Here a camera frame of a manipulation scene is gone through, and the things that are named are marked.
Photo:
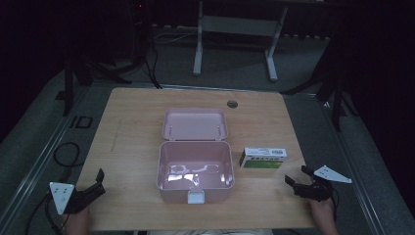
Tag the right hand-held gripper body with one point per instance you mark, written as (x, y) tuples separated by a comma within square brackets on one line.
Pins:
[(316, 192)]

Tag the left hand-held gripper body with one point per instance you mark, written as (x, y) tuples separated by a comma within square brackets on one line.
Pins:
[(62, 194)]

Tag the white and green medicine box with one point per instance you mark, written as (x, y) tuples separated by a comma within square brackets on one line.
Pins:
[(262, 158)]

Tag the pink plastic box with lid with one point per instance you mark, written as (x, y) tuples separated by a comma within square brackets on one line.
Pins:
[(195, 156)]

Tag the person's right hand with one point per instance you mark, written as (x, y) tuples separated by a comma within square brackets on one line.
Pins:
[(324, 213)]

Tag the person's left hand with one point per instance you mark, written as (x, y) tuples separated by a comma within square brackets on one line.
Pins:
[(79, 223)]

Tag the black tripod stand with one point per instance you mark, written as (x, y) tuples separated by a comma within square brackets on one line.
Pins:
[(68, 88), (336, 84)]

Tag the metal floor rail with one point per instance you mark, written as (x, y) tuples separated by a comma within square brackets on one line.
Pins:
[(352, 163), (36, 166)]

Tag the white metal desk frame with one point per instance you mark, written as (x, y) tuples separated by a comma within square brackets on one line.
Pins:
[(239, 25)]

